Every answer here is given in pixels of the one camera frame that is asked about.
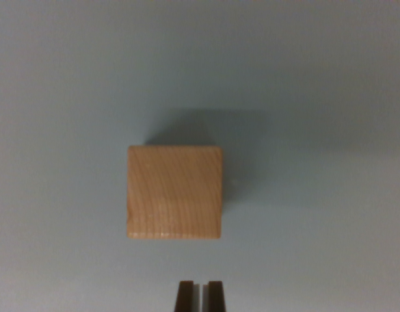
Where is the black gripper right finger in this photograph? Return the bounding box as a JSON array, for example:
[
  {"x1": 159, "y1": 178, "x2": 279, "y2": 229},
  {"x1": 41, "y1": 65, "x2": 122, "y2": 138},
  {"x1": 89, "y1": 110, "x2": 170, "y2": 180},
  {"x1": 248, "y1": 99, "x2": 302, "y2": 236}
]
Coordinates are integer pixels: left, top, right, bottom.
[{"x1": 202, "y1": 281, "x2": 228, "y2": 312}]

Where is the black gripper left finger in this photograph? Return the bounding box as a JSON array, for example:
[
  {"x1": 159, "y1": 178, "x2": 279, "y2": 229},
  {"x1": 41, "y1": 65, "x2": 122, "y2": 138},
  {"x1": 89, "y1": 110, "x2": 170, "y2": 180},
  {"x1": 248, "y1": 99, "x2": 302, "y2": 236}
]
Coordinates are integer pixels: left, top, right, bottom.
[{"x1": 174, "y1": 280, "x2": 201, "y2": 312}]

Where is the white plastic tray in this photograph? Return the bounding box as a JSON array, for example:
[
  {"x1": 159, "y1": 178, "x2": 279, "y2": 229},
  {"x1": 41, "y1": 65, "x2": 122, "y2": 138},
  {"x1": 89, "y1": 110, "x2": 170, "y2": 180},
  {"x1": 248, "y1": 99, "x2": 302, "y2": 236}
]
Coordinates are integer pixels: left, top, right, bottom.
[{"x1": 0, "y1": 0, "x2": 400, "y2": 312}]

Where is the wooden cube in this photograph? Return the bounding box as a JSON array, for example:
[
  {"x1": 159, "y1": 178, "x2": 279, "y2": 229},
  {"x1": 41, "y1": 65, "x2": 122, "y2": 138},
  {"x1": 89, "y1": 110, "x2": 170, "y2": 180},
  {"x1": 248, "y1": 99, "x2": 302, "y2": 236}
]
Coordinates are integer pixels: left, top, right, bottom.
[{"x1": 126, "y1": 145, "x2": 224, "y2": 241}]

